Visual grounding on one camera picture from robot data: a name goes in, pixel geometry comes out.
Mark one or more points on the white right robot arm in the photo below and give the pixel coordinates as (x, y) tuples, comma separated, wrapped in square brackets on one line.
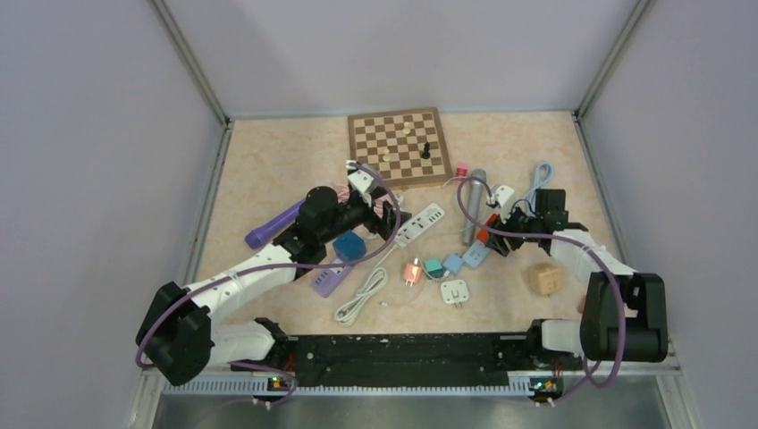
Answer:
[(624, 314)]

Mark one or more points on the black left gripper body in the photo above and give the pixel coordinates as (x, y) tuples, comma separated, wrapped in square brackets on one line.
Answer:
[(373, 221)]

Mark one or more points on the white power strip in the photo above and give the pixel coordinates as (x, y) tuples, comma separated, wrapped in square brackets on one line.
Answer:
[(418, 224)]

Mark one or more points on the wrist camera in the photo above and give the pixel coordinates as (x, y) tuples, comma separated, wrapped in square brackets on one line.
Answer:
[(366, 181), (501, 199)]

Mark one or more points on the light blue charger plug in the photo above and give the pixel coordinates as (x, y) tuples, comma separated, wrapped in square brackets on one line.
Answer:
[(453, 264)]

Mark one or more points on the wooden chessboard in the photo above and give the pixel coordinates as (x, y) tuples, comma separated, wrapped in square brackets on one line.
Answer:
[(370, 134)]

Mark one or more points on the red cube socket adapter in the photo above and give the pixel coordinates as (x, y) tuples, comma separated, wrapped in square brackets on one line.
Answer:
[(483, 234)]

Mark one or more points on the pink toy brick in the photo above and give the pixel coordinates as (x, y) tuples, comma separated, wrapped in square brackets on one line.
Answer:
[(462, 170)]

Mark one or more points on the purple power strip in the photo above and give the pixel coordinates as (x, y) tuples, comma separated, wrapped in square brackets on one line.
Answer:
[(328, 280)]

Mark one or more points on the silver microphone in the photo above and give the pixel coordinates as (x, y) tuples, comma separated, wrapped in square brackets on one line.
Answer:
[(474, 195)]

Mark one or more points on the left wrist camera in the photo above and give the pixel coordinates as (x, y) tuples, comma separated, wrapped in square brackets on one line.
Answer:
[(366, 181)]

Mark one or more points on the blue cube socket adapter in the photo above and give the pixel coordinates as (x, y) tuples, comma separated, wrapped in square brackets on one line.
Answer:
[(349, 247)]

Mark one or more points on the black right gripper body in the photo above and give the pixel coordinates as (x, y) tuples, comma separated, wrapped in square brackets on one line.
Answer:
[(518, 222)]

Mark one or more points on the teal charger plug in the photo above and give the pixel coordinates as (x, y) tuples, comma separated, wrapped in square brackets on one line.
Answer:
[(434, 268)]

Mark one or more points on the wooden cube socket adapter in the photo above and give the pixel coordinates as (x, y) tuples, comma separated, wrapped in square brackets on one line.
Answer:
[(544, 278)]

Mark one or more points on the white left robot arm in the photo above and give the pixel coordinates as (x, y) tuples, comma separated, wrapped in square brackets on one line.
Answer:
[(180, 334)]

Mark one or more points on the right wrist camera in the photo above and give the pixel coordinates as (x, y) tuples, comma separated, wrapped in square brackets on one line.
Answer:
[(501, 199)]

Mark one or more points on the purple microphone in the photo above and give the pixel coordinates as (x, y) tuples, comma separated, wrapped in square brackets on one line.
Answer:
[(261, 235)]

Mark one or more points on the light blue power strip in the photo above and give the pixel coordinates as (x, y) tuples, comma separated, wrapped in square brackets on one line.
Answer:
[(476, 254)]

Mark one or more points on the orange pink charger plug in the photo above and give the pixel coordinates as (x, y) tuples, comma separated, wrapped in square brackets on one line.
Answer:
[(412, 272)]

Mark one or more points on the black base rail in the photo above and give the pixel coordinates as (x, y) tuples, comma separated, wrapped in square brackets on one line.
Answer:
[(416, 360)]

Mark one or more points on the white charger plug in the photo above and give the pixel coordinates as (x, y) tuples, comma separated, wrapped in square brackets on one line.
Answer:
[(454, 293)]

